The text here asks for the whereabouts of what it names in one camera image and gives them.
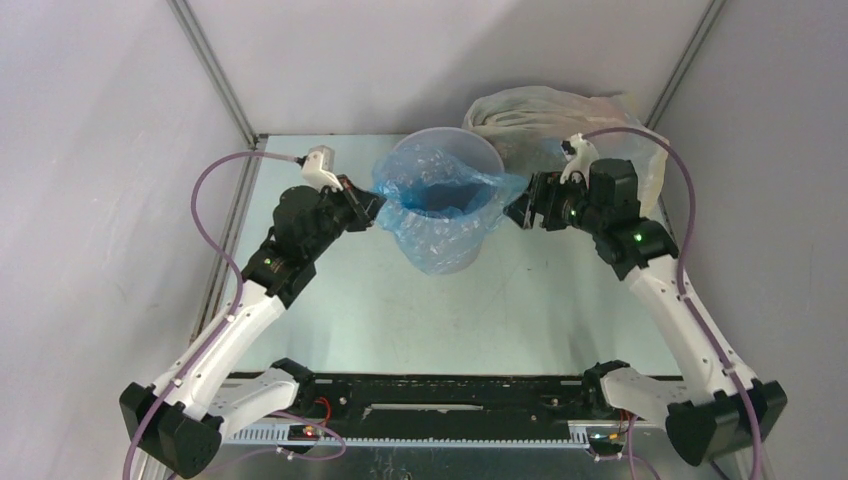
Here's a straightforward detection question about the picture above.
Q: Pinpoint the clear full trash bag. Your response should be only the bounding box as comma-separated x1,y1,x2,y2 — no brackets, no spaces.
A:
462,86,668,218

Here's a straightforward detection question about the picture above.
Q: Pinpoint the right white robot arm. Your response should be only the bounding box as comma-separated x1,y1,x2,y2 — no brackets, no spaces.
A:
504,159,787,466

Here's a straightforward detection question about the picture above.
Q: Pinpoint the blue plastic trash bag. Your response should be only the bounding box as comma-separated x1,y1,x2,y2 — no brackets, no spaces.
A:
372,145,528,275

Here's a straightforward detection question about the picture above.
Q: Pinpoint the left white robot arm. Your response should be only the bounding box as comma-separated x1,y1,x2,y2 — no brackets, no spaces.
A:
119,176,386,479

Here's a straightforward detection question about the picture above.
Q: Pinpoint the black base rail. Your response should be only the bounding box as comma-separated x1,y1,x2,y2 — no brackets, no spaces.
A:
254,360,637,446

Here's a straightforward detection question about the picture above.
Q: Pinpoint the grey toothed cable duct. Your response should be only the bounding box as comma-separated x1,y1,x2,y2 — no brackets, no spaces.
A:
225,423,627,453

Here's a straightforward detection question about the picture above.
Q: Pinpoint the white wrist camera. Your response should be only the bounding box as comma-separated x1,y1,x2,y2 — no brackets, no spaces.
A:
299,145,343,192
559,133,600,184

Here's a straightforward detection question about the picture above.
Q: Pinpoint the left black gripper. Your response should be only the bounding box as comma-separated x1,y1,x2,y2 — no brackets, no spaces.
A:
305,175,386,260

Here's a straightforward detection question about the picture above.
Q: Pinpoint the left aluminium frame post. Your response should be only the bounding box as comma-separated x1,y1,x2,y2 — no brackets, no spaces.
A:
167,0,259,148

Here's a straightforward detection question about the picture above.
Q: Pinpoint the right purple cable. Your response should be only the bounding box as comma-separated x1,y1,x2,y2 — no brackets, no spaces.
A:
580,127,770,480

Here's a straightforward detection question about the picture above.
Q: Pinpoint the aluminium frame post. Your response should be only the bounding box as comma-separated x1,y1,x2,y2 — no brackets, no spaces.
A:
167,0,259,148
645,0,728,129

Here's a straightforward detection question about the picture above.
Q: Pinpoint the right aluminium frame post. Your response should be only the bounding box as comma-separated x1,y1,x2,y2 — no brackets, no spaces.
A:
645,0,728,129

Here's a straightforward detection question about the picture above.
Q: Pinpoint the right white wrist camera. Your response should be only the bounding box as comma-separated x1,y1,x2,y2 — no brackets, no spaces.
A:
559,133,600,184

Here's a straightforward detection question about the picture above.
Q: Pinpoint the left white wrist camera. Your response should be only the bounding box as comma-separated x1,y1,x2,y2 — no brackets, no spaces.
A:
299,145,343,192

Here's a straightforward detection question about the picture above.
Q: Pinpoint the grey plastic trash bin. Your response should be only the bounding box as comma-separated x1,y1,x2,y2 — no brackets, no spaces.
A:
388,127,507,277

